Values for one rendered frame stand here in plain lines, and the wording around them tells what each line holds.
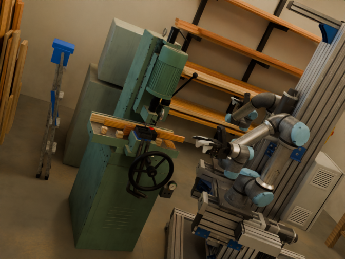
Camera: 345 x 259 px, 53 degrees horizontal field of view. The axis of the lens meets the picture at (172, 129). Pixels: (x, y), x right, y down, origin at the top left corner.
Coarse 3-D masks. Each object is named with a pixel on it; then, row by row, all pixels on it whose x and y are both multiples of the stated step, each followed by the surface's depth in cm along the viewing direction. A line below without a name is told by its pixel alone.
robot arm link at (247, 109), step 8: (256, 96) 249; (264, 96) 245; (272, 96) 244; (248, 104) 256; (256, 104) 249; (264, 104) 246; (240, 112) 265; (248, 112) 260; (232, 120) 276; (240, 120) 279
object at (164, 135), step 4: (108, 120) 225; (112, 120) 228; (104, 124) 226; (108, 124) 227; (112, 124) 228; (116, 124) 228; (120, 124) 230; (124, 124) 231; (120, 128) 231; (160, 132) 243; (164, 132) 246; (160, 136) 244; (164, 136) 245; (168, 136) 246; (172, 136) 248; (176, 136) 249; (180, 136) 251; (176, 140) 250; (180, 140) 251
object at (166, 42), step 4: (172, 28) 225; (176, 28) 224; (172, 32) 226; (176, 32) 226; (168, 36) 228; (172, 36) 226; (176, 36) 228; (164, 40) 229; (168, 40) 228; (172, 40) 227; (168, 44) 227; (172, 44) 228
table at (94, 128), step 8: (88, 128) 222; (96, 128) 216; (112, 128) 226; (96, 136) 210; (104, 136) 212; (112, 136) 215; (128, 136) 225; (112, 144) 217; (120, 144) 218; (128, 152) 212; (168, 152) 233; (176, 152) 236; (152, 160) 220
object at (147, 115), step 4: (144, 108) 236; (144, 112) 235; (148, 112) 229; (152, 112) 233; (144, 116) 233; (148, 116) 229; (152, 116) 230; (156, 116) 231; (144, 120) 232; (148, 120) 230
